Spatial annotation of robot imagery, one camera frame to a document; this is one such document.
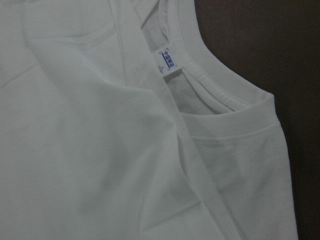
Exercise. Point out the white long-sleeve printed shirt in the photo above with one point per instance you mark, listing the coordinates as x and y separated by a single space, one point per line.
117 123

